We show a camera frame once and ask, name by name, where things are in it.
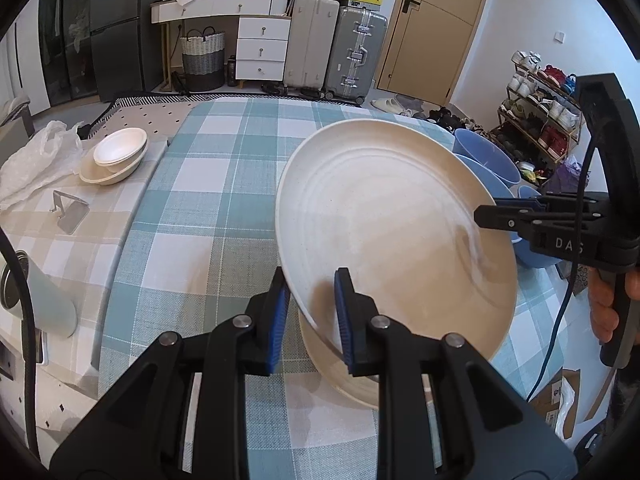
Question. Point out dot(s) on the person's right hand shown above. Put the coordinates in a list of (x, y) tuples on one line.
[(602, 310)]

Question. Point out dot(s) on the wooden shoe rack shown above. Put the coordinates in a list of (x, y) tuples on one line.
[(531, 116)]

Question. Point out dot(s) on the pile of dark sneakers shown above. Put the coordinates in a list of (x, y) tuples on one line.
[(450, 117)]

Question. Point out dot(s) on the white tumbler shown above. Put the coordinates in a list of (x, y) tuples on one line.
[(47, 300)]

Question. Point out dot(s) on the white plastic bag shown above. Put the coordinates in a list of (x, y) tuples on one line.
[(30, 165)]

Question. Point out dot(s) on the tall dark glass cabinet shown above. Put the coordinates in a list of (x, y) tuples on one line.
[(60, 35)]

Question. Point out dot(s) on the cream bowl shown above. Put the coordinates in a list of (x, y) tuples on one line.
[(107, 176)]

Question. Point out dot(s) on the small white bowl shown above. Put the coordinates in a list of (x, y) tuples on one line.
[(120, 147)]

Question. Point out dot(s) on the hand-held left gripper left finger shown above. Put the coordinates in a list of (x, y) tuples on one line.
[(277, 332)]

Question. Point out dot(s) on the rows of assorted shoes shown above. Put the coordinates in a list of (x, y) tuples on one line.
[(555, 137)]

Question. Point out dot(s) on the dark bottle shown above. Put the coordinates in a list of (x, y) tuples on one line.
[(231, 71)]

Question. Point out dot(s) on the white dressing table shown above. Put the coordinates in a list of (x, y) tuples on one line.
[(260, 47)]

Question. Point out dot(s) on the cream plate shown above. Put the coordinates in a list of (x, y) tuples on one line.
[(340, 380), (390, 230)]

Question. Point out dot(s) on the grey refrigerator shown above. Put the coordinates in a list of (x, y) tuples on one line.
[(125, 25)]

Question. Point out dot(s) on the woven laundry basket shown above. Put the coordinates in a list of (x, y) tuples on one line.
[(202, 60)]

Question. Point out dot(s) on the metal phone stand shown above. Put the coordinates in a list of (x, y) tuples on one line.
[(67, 210)]

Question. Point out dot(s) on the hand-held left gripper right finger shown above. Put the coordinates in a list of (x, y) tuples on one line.
[(344, 320)]

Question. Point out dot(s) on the white suitcase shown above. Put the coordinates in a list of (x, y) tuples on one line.
[(310, 42)]

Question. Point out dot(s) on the flattened cardboard piece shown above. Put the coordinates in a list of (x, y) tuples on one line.
[(560, 402)]

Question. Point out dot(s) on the teal checked tablecloth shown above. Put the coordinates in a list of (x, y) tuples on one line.
[(200, 220)]

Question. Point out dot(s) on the silver suitcase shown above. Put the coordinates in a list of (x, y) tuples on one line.
[(356, 52)]

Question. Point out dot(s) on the wooden door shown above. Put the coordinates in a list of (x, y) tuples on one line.
[(435, 45)]

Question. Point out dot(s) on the person's right forearm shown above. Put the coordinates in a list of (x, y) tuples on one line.
[(625, 410)]

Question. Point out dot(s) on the purple bag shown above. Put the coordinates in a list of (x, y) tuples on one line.
[(571, 172)]

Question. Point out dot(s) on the white light switch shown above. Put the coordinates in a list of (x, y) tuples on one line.
[(560, 36)]

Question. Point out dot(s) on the beige checked cloth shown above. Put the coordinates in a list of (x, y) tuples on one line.
[(75, 260)]

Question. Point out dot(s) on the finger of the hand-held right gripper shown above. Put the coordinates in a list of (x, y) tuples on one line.
[(525, 203), (505, 219)]

